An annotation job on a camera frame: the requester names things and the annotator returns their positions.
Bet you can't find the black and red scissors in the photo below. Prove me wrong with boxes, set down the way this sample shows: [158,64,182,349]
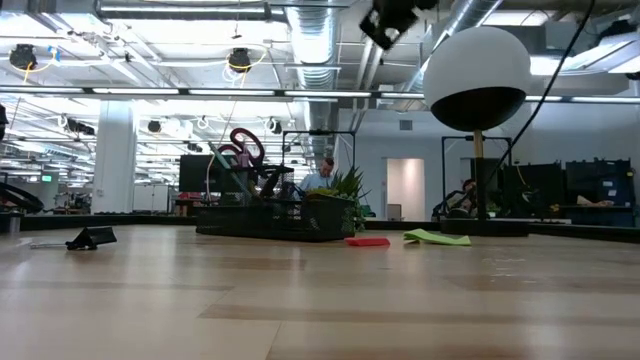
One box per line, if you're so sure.
[215,127,266,171]

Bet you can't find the teal pen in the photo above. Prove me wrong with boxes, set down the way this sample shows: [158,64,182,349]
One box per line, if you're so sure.
[207,141,252,204]

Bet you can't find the orange-red eraser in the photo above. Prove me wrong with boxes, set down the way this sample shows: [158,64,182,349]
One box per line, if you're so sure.
[343,236,391,248]

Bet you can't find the green cloth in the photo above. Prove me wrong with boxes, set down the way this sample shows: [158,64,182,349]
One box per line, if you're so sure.
[402,228,472,247]

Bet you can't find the black binder clip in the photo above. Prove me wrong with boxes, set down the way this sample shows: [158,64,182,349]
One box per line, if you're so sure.
[28,226,118,251]

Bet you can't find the black mesh desk organizer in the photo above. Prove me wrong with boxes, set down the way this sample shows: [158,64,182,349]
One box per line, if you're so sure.
[194,166,357,243]

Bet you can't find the white globe table lamp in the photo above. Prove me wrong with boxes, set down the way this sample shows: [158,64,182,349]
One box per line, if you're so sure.
[422,25,532,238]

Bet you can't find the black ceiling spotlight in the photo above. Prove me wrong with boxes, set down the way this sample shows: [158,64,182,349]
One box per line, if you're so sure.
[8,43,39,71]
[227,47,253,75]

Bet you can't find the person at background desk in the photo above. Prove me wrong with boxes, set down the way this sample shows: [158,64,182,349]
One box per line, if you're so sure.
[298,157,336,194]

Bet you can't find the succulent plant in black pot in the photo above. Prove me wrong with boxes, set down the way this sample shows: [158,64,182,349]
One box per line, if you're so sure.
[305,166,371,234]

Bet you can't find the person behind background robot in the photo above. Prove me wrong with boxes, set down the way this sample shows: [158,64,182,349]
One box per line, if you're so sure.
[433,178,477,220]

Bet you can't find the black background monitor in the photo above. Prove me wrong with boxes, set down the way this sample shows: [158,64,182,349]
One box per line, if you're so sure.
[178,153,236,194]

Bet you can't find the black background rig frame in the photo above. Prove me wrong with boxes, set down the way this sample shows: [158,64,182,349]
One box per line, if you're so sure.
[441,134,514,221]

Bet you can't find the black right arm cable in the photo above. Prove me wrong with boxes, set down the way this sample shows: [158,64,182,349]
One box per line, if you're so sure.
[482,0,597,191]

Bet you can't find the black aluminium table frame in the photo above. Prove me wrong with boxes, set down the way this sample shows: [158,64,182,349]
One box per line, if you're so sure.
[0,212,640,245]

